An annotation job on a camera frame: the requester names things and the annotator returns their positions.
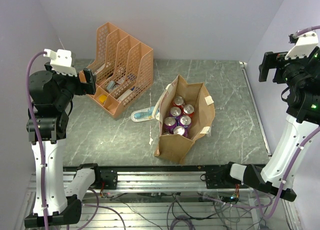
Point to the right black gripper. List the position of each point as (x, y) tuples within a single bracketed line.
[(273, 60)]

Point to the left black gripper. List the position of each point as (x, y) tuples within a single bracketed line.
[(88, 87)]

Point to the purple fanta can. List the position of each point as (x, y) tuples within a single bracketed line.
[(170, 123), (175, 112), (185, 121), (180, 130)]

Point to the burlap canvas tote bag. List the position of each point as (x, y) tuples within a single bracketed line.
[(174, 148)]

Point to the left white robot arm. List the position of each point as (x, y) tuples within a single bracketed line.
[(51, 93)]

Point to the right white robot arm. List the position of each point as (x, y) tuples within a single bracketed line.
[(302, 77)]

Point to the orange plastic file organizer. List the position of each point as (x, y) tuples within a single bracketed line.
[(123, 67)]

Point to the blue correction tape package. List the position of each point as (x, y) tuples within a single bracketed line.
[(144, 115)]

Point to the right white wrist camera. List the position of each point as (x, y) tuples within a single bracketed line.
[(303, 45)]

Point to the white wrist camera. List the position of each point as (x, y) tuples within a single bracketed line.
[(303, 45), (61, 61)]

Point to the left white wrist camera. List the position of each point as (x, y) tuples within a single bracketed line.
[(61, 61)]

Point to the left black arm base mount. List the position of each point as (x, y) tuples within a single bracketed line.
[(109, 179)]

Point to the aluminium frame rail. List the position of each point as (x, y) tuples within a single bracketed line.
[(136, 182)]

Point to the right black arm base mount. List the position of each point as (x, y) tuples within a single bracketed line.
[(218, 177)]

